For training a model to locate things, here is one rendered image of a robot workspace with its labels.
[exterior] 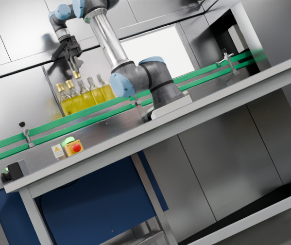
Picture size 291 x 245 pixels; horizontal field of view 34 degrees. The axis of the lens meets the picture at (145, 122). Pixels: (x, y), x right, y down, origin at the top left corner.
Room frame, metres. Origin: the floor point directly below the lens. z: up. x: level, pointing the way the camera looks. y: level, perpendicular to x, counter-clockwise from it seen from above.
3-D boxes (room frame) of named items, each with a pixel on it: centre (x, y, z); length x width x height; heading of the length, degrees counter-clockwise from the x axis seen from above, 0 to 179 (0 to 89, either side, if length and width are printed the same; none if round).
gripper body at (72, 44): (2.58, 0.21, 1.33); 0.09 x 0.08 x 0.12; 115
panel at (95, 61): (2.83, -0.02, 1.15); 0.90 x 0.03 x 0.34; 115
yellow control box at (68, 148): (2.30, 0.36, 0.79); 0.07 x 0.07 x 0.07; 25
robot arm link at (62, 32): (2.58, 0.21, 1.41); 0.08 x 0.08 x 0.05
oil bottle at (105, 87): (2.62, 0.13, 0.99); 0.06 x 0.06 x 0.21; 26
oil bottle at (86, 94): (2.57, 0.23, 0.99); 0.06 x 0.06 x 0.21; 25
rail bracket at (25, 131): (2.24, 0.53, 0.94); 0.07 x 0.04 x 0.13; 25
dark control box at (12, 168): (2.18, 0.62, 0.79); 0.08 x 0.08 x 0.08; 25
